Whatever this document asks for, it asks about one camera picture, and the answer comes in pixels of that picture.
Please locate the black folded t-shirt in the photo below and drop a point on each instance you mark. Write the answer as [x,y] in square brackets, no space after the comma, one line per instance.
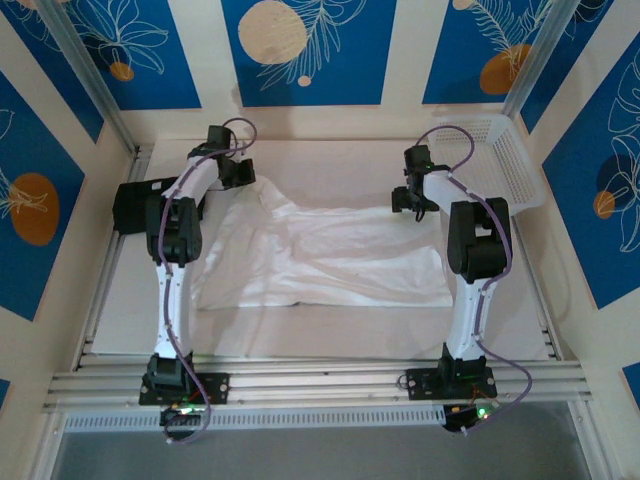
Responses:
[130,205]

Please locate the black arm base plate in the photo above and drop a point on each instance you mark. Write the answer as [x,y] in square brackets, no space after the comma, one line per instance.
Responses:
[422,385]
[215,387]

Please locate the black controller board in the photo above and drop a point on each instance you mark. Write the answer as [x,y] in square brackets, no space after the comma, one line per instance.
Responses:
[460,417]
[180,416]

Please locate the blue floral wall panel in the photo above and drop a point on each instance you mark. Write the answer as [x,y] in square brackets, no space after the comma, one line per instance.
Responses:
[575,225]
[165,80]
[550,95]
[30,280]
[350,75]
[60,85]
[450,60]

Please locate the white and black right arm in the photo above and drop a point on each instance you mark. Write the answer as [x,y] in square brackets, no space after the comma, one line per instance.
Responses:
[467,320]

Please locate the white perforated plastic basket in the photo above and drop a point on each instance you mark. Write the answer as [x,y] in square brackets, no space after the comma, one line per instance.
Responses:
[505,165]

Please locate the aluminium side rail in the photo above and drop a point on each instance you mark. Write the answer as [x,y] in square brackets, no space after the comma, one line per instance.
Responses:
[100,300]
[535,280]

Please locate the aluminium frame post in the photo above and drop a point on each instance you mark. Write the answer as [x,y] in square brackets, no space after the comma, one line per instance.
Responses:
[90,85]
[545,50]

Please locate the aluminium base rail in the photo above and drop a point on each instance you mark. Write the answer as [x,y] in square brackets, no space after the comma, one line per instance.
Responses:
[320,385]

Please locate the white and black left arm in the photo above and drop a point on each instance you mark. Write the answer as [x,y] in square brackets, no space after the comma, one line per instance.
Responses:
[177,310]

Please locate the white t-shirt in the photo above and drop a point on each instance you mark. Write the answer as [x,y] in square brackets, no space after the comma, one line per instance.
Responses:
[325,250]

